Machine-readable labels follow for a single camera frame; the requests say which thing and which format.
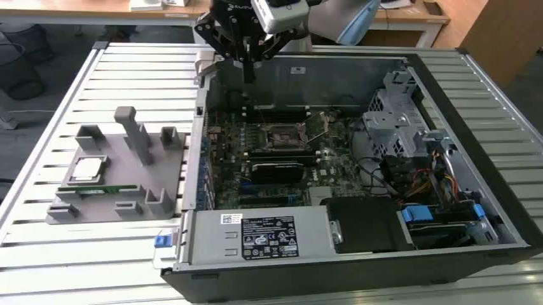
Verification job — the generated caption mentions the white box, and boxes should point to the white box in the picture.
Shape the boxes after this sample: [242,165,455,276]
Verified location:
[130,0,164,12]

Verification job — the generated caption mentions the silver chipset heatsink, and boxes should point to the silver chipset heatsink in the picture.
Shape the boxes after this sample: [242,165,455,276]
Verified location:
[309,186,335,206]

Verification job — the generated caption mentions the black RAM slot bank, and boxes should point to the black RAM slot bank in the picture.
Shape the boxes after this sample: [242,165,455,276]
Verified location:
[242,104,314,123]
[247,149,323,166]

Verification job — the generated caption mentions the green motherboard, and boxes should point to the green motherboard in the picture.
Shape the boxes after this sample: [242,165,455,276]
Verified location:
[202,106,367,211]

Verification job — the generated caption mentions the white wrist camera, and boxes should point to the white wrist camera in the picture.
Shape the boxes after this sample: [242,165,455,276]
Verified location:
[251,0,311,35]

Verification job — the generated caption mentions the silver CPU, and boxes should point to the silver CPU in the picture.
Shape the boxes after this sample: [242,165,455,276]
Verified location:
[70,154,108,186]

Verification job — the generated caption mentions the black expansion slot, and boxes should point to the black expansion slot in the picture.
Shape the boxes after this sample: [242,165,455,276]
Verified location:
[238,195,297,207]

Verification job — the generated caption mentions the metal socket cover frame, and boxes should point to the metal socket cover frame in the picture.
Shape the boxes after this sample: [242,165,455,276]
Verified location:
[298,111,333,144]

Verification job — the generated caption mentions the grey case latch bracket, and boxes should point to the grey case latch bracket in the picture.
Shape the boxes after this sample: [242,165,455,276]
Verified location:
[194,51,218,86]

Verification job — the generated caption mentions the black open PC case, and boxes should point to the black open PC case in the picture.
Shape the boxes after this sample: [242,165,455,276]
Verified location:
[160,47,543,304]

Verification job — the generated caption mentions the silver metal disk bay cage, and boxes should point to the silver metal disk bay cage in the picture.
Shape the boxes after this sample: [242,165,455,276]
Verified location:
[361,71,445,158]

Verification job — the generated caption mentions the black cable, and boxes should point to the black cable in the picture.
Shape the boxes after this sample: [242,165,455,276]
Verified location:
[355,154,401,195]

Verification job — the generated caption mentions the hard disk in blue carrier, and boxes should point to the hard disk in blue carrier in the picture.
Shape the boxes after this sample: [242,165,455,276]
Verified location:
[398,203,487,229]

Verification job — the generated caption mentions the CPU socket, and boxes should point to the CPU socket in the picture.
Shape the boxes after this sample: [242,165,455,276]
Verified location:
[263,122,307,152]

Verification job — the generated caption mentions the black mesh waste bin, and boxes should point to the black mesh waste bin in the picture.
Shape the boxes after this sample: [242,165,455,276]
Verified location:
[0,22,56,64]

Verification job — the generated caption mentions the wooden desk with white frame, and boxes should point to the wooden desk with white frame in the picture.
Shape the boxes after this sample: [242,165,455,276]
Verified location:
[0,0,451,48]

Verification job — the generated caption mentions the black graphics card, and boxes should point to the black graphics card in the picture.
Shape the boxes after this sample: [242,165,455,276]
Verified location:
[250,161,306,185]

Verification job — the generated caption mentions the grey parts rack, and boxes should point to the grey parts rack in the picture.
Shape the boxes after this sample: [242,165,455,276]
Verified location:
[46,106,191,226]

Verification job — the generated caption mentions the coloured power wire bundle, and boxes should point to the coloured power wire bundle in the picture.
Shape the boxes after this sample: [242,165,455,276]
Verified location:
[407,149,462,204]

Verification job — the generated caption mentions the green RAM stick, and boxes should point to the green RAM stick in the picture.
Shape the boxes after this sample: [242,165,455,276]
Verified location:
[58,184,139,195]

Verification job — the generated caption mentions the thin wire locking lever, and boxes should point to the thin wire locking lever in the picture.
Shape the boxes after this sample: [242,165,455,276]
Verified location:
[254,103,269,126]

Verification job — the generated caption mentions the pale blue teach pendant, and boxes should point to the pale blue teach pendant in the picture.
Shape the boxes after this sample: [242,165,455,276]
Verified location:
[337,0,383,45]

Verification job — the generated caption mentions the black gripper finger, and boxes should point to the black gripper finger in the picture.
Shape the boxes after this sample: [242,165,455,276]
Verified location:
[250,28,299,84]
[194,12,251,84]

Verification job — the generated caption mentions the black drive bay cover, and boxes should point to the black drive bay cover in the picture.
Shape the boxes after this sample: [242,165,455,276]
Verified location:
[326,196,415,254]

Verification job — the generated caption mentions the brown wooden cabinet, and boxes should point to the brown wooden cabinet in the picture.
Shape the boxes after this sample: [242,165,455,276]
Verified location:
[433,0,543,90]

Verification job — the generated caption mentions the silver power supply with label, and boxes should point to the silver power supply with label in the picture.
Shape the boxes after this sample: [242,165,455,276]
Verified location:
[186,208,330,264]

